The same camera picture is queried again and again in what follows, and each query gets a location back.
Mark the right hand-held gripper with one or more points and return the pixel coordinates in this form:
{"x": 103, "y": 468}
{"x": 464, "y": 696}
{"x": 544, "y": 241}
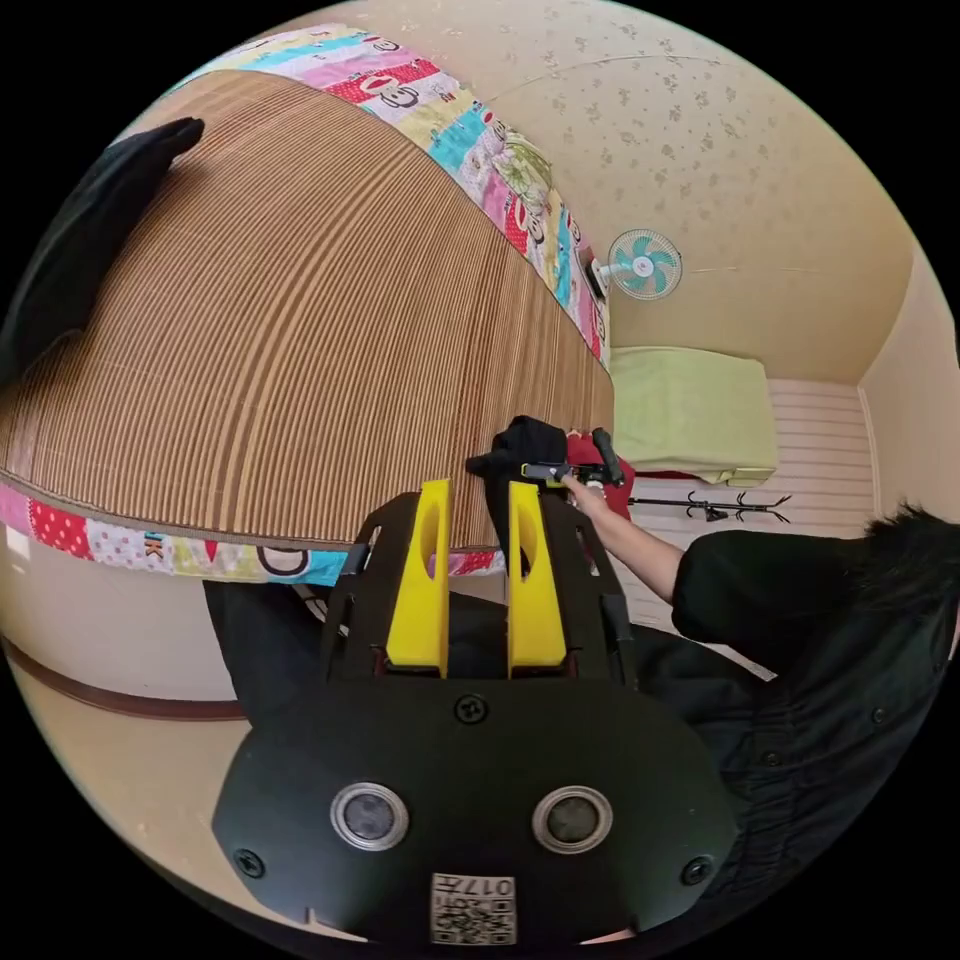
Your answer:
{"x": 586, "y": 474}

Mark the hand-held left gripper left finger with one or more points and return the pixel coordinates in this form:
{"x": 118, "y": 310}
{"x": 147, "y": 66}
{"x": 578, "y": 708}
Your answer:
{"x": 420, "y": 592}

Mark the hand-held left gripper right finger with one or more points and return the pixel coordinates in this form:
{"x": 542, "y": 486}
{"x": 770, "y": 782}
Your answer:
{"x": 536, "y": 600}

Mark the black pants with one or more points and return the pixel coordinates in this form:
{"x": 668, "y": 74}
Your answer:
{"x": 525, "y": 444}

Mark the person's right forearm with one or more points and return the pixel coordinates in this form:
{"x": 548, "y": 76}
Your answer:
{"x": 641, "y": 544}

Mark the person's right hand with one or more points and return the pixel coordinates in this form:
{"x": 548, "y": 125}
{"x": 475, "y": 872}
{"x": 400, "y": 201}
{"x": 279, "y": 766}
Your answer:
{"x": 583, "y": 495}

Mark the red cloth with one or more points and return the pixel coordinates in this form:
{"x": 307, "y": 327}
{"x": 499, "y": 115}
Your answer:
{"x": 627, "y": 491}

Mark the light green curtain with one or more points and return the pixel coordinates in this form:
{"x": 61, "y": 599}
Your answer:
{"x": 690, "y": 412}

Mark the black coat rack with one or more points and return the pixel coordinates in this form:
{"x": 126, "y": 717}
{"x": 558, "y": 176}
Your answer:
{"x": 712, "y": 511}

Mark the white and teal fan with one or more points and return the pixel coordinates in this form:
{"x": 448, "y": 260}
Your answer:
{"x": 645, "y": 264}

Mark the person's body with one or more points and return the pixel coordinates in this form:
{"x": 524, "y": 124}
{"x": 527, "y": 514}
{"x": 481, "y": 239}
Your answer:
{"x": 787, "y": 712}

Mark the black garment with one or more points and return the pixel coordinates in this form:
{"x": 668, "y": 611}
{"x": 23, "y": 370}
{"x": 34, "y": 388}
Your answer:
{"x": 82, "y": 240}

